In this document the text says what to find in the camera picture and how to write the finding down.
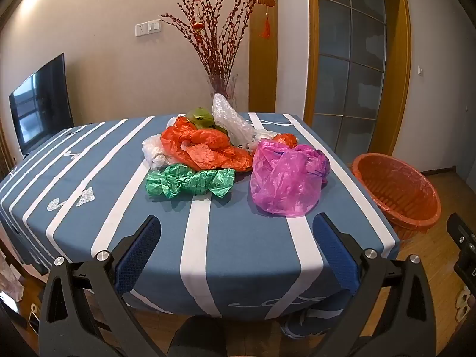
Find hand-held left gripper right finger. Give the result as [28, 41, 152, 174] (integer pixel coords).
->
[312, 212, 437, 357]

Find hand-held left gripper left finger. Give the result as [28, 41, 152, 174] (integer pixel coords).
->
[39, 215, 162, 357]

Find green plastic bag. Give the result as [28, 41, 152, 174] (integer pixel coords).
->
[146, 164, 237, 200]

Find pink plastic bag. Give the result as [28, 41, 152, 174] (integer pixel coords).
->
[250, 139, 331, 217]

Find white plastic bag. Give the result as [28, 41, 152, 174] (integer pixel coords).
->
[142, 136, 175, 170]

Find green paw print bag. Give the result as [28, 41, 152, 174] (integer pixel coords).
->
[185, 108, 226, 133]

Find white patterned slipper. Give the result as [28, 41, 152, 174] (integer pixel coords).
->
[455, 286, 474, 322]

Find blue white striped tablecloth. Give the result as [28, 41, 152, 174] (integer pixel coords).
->
[0, 112, 401, 339]

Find small orange plastic bag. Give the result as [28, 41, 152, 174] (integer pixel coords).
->
[273, 133, 299, 148]

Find pale crumpled plastic bag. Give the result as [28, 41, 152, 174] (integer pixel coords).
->
[0, 256, 24, 303]

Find clear crinkled plastic bag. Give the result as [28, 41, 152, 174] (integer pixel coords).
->
[212, 94, 258, 149]

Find black flat television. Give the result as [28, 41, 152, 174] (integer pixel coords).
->
[9, 53, 76, 155]

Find clear glass vase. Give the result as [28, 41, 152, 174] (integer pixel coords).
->
[207, 73, 239, 110]

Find wood framed glass door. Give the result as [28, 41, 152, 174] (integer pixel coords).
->
[306, 0, 412, 164]

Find red berry branches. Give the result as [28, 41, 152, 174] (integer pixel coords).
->
[160, 0, 258, 78]

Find red hanging knot ornament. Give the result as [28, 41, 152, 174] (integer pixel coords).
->
[256, 0, 277, 40]

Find white wall switch panel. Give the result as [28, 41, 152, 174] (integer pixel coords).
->
[135, 19, 162, 38]

